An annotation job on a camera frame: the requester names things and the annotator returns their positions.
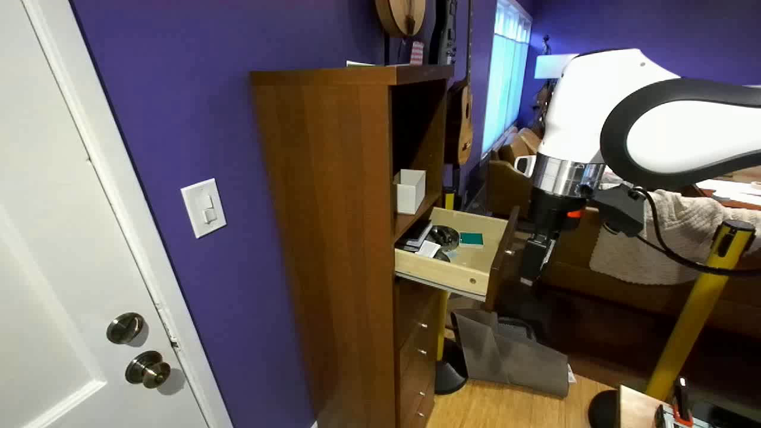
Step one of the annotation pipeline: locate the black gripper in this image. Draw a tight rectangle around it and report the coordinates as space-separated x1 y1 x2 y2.
515 192 588 280

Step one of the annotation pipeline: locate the small white drawer box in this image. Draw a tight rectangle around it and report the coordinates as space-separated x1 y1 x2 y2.
395 166 428 216

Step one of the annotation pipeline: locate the light wood cabinet drawer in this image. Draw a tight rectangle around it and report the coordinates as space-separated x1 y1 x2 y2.
393 207 522 311

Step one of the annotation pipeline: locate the beige blanket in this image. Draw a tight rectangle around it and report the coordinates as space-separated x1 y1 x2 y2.
589 188 761 287

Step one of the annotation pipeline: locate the silver round bowl with keys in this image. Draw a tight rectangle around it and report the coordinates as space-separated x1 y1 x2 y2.
425 223 462 255

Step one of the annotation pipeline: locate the white printed paper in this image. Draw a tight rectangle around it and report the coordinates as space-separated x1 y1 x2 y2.
408 235 445 261

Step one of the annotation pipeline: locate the grey bag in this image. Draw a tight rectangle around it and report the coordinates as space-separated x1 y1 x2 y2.
450 308 572 400

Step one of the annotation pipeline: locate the wooden ukulele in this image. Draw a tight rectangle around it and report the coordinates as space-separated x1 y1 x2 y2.
452 0 477 170

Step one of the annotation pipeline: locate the yellow stand pole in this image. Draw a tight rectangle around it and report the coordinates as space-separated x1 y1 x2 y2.
432 188 458 367
642 222 755 402

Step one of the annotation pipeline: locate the bright window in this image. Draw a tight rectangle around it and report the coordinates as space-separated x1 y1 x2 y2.
480 0 532 157

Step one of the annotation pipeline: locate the white rectangular lamp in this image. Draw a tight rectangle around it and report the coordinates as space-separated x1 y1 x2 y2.
532 53 576 82

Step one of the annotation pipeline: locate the small wooden box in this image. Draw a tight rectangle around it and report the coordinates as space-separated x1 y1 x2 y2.
616 384 669 428

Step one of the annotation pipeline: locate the brown wooden cabinet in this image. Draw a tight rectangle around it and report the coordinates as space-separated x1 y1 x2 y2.
250 64 456 428

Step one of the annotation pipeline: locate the round wooden instrument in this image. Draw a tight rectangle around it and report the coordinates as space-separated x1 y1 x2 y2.
374 0 428 40

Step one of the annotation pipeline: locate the round metal door knob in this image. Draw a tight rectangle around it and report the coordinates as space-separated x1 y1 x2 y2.
104 311 149 348

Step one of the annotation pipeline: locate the white door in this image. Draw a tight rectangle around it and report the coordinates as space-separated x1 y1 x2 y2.
0 0 235 428

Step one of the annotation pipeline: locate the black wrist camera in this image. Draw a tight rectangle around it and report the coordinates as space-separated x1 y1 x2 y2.
591 185 650 239

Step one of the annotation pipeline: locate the brown wooden bed frame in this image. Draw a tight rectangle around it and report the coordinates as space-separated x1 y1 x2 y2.
484 157 761 343

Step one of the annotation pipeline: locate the black cable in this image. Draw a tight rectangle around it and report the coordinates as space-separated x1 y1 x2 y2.
629 188 761 279

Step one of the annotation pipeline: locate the white light switch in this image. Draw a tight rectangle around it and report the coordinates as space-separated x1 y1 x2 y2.
179 176 228 241

